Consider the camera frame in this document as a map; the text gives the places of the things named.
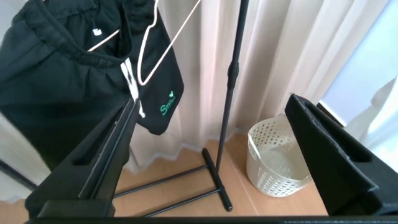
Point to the white laundry basket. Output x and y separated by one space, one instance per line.
273 177

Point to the black clothes rack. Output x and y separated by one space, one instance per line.
233 71

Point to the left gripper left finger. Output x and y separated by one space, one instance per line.
62 186

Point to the white curtain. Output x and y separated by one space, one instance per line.
280 46

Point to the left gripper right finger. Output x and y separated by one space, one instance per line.
335 174

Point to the black shorts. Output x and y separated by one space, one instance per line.
46 93

